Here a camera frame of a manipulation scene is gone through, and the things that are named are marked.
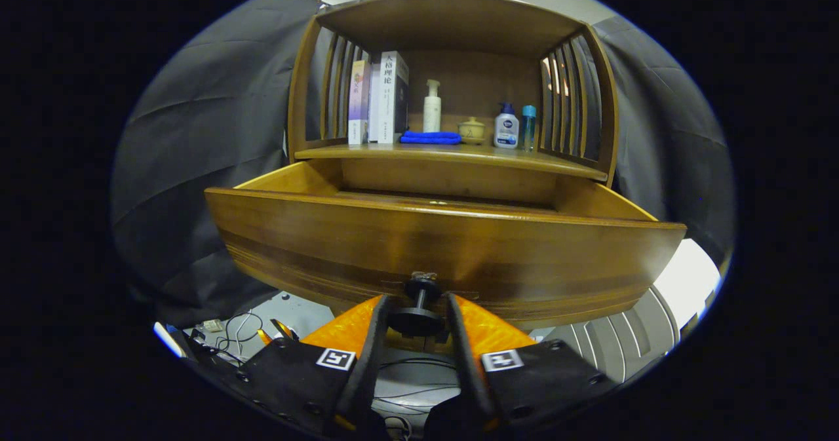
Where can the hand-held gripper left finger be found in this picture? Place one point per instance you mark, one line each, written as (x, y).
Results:
(369, 362)

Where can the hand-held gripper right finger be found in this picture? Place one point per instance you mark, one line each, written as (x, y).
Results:
(467, 369)

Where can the black drawer knob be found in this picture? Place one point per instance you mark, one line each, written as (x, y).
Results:
(419, 320)

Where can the wooden drawer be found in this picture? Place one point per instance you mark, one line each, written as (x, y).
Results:
(426, 244)

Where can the wooden countertop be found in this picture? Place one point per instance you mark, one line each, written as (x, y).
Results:
(446, 154)

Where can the wooden cabinet with slatted hutch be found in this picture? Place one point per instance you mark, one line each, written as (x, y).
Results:
(472, 80)

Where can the grey ribbed panel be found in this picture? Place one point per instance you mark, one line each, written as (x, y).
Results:
(616, 343)

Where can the white power adapter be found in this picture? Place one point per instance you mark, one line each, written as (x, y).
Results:
(213, 325)

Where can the blue folded towel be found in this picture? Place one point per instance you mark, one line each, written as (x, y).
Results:
(429, 138)

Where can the yellow lidded teacup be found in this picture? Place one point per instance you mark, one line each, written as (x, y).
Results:
(471, 131)

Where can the white bottle with blue cap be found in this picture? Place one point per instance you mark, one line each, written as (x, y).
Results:
(506, 130)

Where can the slim teal bottle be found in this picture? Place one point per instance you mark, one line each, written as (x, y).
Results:
(529, 130)

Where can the thin white book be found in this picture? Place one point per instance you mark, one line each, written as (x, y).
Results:
(375, 107)

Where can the white pump bottle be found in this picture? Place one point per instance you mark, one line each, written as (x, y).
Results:
(432, 113)

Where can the purple book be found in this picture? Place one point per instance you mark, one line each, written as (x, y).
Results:
(359, 100)

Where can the thick white book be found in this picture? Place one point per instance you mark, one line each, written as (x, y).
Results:
(390, 100)

